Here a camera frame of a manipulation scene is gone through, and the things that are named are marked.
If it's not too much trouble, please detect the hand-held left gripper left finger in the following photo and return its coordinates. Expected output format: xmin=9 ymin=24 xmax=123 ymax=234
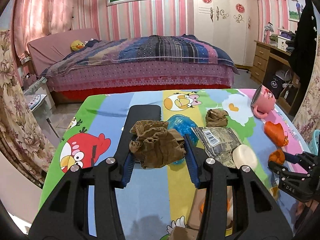
xmin=29 ymin=152 xmax=137 ymax=240

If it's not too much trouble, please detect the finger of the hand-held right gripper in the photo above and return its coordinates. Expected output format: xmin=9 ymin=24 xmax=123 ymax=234
xmin=268 ymin=160 xmax=312 ymax=181
xmin=284 ymin=151 xmax=320 ymax=171

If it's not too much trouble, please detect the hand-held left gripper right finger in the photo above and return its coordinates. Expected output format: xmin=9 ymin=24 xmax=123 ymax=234
xmin=184 ymin=134 xmax=294 ymax=240

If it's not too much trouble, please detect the small orange plastic scrap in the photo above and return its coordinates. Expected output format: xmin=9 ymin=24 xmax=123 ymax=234
xmin=269 ymin=149 xmax=286 ymax=165

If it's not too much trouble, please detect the teal plastic basket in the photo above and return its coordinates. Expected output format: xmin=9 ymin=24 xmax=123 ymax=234
xmin=312 ymin=129 xmax=320 ymax=156

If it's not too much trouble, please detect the grey barcode snack wrapper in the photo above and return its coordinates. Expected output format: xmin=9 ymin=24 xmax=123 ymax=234
xmin=191 ymin=126 xmax=243 ymax=169

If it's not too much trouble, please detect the brown nylon stocking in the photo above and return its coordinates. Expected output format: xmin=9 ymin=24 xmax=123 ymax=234
xmin=205 ymin=109 xmax=229 ymax=127
xmin=129 ymin=120 xmax=187 ymax=168

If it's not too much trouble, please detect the orange plastic bag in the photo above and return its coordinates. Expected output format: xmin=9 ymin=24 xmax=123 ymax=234
xmin=264 ymin=121 xmax=288 ymax=147

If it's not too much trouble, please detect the crumpled blue plastic wrap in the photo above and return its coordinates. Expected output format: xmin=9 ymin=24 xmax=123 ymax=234
xmin=167 ymin=114 xmax=199 ymax=166

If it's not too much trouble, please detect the white oval soap bar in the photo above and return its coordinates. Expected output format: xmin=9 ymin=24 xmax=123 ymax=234
xmin=232 ymin=144 xmax=258 ymax=169

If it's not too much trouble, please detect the brown cardboard box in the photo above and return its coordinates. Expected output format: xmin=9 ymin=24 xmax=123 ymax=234
xmin=172 ymin=187 xmax=237 ymax=240

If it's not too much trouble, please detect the floral fabric screen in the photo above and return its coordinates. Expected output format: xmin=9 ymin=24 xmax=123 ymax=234
xmin=292 ymin=62 xmax=320 ymax=145
xmin=0 ymin=30 xmax=60 ymax=188

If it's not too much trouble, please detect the black flat pad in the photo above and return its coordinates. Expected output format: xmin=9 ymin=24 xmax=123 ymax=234
xmin=119 ymin=105 xmax=162 ymax=161

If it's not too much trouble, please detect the cartoon bird printed tablecloth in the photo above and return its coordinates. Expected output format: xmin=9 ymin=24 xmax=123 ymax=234
xmin=26 ymin=88 xmax=313 ymax=240

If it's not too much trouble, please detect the pink cartoon cup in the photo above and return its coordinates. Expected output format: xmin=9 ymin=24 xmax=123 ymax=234
xmin=251 ymin=85 xmax=277 ymax=118

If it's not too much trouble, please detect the black bag under desk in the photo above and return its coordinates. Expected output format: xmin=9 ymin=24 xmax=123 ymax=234
xmin=267 ymin=71 xmax=283 ymax=95

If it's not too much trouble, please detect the bed with pink headboard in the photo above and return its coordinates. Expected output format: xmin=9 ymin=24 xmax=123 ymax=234
xmin=27 ymin=29 xmax=240 ymax=104

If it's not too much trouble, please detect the wooden desk with drawers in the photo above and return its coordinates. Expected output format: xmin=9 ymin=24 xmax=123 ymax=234
xmin=251 ymin=40 xmax=302 ymax=113

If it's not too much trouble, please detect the cushioned stool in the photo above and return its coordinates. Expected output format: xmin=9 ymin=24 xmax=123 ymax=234
xmin=24 ymin=94 xmax=58 ymax=137

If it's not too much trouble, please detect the purple patchwork quilt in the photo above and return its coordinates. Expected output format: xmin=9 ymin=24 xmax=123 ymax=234
xmin=40 ymin=34 xmax=240 ymax=80

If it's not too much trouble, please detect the white storage box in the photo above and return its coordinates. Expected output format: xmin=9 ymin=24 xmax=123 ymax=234
xmin=276 ymin=36 xmax=292 ymax=50

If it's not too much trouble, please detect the black hanging coat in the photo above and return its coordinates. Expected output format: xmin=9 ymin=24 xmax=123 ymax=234
xmin=289 ymin=0 xmax=319 ymax=75

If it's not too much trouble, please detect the yellow duck plush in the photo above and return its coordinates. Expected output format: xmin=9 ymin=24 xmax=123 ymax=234
xmin=70 ymin=40 xmax=85 ymax=53

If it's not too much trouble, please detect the cream wardrobe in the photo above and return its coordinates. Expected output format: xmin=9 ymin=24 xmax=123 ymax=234
xmin=194 ymin=0 xmax=259 ymax=68

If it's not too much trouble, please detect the desk lamp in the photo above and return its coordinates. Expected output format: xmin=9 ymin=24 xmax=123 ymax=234
xmin=262 ymin=22 xmax=273 ymax=43

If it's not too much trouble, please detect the pink window curtain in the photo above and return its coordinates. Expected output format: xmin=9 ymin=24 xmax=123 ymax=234
xmin=11 ymin=0 xmax=75 ymax=58

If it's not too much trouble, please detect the small framed wall picture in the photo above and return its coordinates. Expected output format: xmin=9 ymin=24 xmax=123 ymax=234
xmin=287 ymin=0 xmax=307 ymax=21

